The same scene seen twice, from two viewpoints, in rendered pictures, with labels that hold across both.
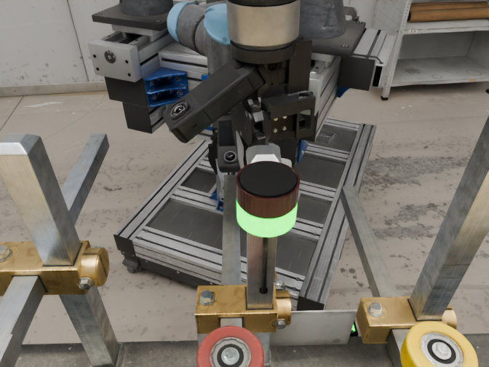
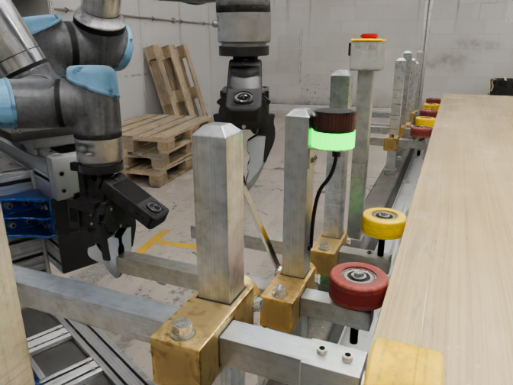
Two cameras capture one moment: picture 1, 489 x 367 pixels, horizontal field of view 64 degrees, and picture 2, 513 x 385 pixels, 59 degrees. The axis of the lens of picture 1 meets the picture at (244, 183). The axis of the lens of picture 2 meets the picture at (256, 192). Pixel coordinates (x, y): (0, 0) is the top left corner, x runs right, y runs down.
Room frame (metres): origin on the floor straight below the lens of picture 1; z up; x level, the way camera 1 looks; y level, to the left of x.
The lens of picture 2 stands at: (0.14, 0.58, 1.21)
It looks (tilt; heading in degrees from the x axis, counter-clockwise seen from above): 18 degrees down; 294
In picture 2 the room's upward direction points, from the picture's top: straight up
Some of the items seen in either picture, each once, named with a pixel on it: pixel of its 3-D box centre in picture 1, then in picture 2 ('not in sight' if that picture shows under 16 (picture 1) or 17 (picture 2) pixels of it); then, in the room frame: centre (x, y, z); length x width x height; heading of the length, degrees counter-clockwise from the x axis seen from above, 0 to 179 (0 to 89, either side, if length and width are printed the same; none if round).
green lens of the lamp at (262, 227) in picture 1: (266, 207); (333, 137); (0.29, -0.02, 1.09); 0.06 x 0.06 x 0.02
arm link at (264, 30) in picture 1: (262, 19); (241, 30); (0.43, -0.02, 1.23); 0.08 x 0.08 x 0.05
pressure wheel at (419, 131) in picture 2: not in sight; (420, 140); (0.27, -1.23, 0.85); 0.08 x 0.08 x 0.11
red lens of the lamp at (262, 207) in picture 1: (267, 188); (333, 119); (0.29, -0.02, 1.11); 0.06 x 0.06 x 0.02
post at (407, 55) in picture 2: not in sight; (402, 107); (0.38, -1.52, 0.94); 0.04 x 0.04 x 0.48; 1
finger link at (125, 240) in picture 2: not in sight; (114, 248); (0.68, 0.01, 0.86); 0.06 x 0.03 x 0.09; 2
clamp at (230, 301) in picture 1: (243, 310); (292, 292); (0.34, 0.00, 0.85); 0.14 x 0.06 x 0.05; 91
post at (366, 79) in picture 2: not in sight; (359, 162); (0.35, -0.53, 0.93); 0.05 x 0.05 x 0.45; 1
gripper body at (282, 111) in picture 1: (268, 90); (244, 88); (0.43, -0.03, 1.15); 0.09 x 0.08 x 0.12; 112
